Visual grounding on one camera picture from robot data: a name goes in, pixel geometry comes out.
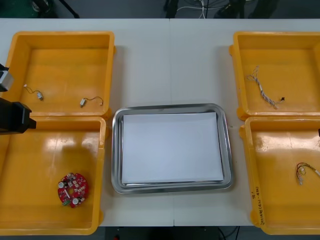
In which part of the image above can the red green-yellow wire harness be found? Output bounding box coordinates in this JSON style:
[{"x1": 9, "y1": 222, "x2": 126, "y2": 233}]
[{"x1": 295, "y1": 162, "x2": 320, "y2": 186}]

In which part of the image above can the white paper sheet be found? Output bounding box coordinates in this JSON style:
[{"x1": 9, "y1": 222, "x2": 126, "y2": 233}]
[{"x1": 121, "y1": 112, "x2": 225, "y2": 186}]

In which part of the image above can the black stand leg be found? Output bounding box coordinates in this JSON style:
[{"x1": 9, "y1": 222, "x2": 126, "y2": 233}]
[{"x1": 59, "y1": 0, "x2": 81, "y2": 19}]

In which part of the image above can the green floor mat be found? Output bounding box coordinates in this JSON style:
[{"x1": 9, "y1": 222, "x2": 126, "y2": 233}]
[{"x1": 0, "y1": 0, "x2": 33, "y2": 18}]

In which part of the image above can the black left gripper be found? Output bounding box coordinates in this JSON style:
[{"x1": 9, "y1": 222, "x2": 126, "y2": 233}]
[{"x1": 0, "y1": 97, "x2": 38, "y2": 137}]

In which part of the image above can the blue-white twisted wire harness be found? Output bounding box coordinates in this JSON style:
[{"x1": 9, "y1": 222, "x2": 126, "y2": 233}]
[{"x1": 245, "y1": 65, "x2": 287, "y2": 110}]

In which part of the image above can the steel tray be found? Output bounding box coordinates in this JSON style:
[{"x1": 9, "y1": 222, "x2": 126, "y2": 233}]
[{"x1": 111, "y1": 102, "x2": 235, "y2": 195}]

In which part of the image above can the round red circuit board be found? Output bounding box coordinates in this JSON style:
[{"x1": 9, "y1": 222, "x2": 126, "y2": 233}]
[{"x1": 57, "y1": 171, "x2": 90, "y2": 209}]

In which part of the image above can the yellow-orange plastic bin with handwriting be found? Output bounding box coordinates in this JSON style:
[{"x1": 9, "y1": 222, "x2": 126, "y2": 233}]
[{"x1": 238, "y1": 116, "x2": 320, "y2": 237}]

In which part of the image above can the small metal solenoid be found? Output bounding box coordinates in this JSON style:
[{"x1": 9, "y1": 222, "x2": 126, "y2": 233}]
[
  {"x1": 79, "y1": 96, "x2": 104, "y2": 109},
  {"x1": 23, "y1": 84, "x2": 46, "y2": 102}
]

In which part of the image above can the white cable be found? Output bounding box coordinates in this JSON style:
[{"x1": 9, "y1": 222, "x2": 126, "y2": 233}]
[{"x1": 176, "y1": 0, "x2": 209, "y2": 20}]

